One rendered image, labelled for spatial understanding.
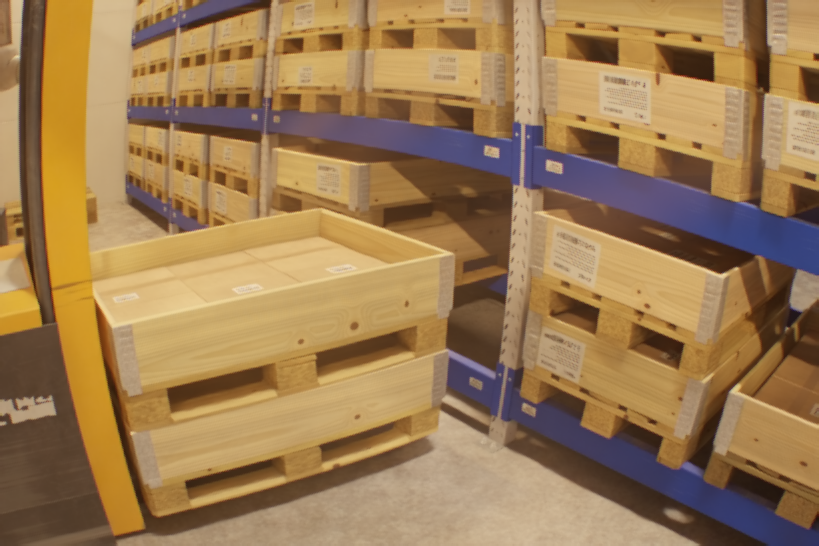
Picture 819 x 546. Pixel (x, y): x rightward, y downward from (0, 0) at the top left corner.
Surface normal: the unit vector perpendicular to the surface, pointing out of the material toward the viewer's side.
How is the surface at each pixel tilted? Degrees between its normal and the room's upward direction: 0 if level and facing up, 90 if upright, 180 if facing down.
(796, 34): 90
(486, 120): 90
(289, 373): 90
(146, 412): 90
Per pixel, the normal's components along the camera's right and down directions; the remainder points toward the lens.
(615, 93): -0.80, 0.17
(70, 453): 0.62, 0.27
